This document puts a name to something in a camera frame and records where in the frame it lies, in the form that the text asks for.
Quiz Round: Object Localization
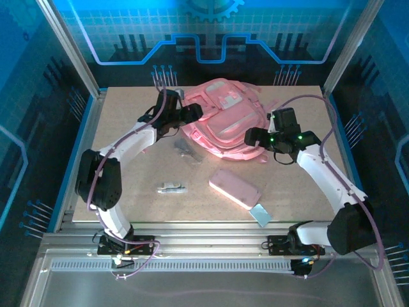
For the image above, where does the pink backpack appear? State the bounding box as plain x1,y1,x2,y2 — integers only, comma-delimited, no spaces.
180,78,279,164

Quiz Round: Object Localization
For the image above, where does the pink pencil case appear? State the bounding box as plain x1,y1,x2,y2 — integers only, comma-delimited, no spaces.
208,168,262,210

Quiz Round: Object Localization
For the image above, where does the light blue rectangular card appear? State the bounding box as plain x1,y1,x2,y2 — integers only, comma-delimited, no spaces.
250,203,274,228

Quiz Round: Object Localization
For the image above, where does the black controller box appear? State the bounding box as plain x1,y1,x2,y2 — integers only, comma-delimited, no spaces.
290,257,313,278

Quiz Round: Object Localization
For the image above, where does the aluminium mounting beam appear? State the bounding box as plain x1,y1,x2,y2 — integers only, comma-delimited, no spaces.
41,232,384,256

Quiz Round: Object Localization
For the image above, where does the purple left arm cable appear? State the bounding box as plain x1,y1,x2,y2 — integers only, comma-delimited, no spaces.
86,84,169,281

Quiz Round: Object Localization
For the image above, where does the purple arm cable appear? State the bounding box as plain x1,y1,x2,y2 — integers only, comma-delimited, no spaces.
86,84,169,281
277,95,386,279

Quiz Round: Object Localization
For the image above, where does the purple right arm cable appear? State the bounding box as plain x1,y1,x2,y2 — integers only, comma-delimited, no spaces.
277,95,386,279

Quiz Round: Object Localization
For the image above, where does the aluminium right table rail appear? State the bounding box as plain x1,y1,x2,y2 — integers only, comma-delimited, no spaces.
322,89,378,233

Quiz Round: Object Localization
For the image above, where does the aluminium table rail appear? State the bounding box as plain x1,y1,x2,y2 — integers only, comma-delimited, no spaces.
322,89,378,233
54,91,108,231

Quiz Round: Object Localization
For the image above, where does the aluminium left table rail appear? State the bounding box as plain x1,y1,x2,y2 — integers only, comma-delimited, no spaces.
54,91,108,231

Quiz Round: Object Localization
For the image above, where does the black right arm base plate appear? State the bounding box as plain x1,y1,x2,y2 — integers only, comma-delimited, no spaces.
267,235,326,256

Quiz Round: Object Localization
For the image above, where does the aluminium right frame post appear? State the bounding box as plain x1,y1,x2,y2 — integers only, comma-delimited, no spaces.
322,0,384,97

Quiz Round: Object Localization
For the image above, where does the aluminium frame post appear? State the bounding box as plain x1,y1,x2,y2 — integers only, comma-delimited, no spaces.
36,0,102,97
322,0,384,97

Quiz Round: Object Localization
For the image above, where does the aluminium left frame post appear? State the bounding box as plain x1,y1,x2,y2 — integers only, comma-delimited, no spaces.
36,0,102,97

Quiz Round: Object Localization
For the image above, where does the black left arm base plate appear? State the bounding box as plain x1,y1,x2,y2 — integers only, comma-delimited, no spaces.
97,235,157,256

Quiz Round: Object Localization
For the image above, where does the slotted grey cable duct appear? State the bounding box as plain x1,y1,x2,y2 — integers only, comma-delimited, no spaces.
50,259,295,272

